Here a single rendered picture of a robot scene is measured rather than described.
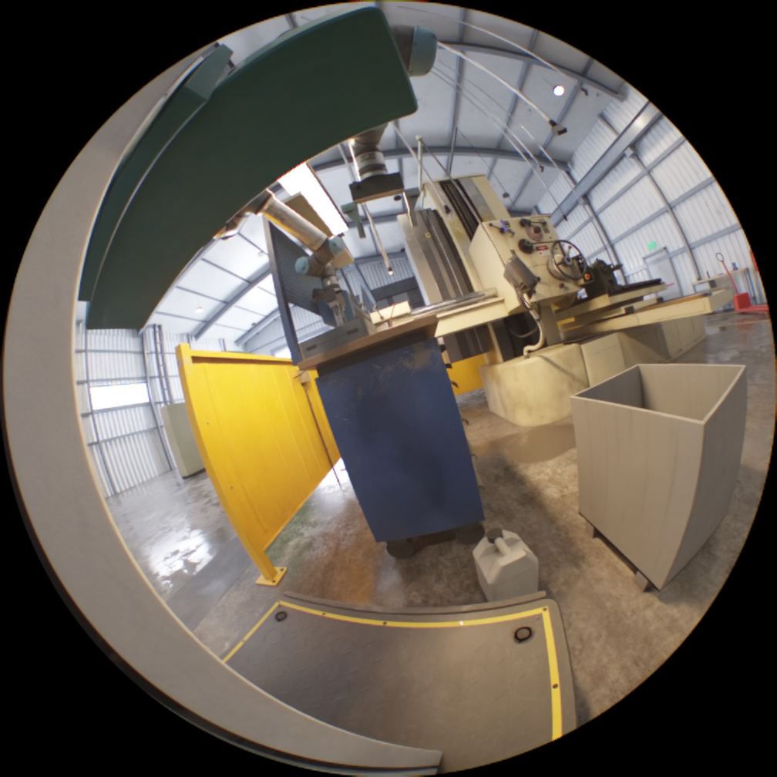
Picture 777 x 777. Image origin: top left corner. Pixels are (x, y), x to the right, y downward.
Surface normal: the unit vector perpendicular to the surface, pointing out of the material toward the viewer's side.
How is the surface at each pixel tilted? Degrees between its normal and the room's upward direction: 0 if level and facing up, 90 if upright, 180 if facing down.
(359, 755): 90
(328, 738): 90
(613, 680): 0
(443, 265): 90
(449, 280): 90
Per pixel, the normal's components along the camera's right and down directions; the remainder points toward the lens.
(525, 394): -0.76, 0.27
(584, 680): -0.31, -0.95
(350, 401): -0.15, 0.09
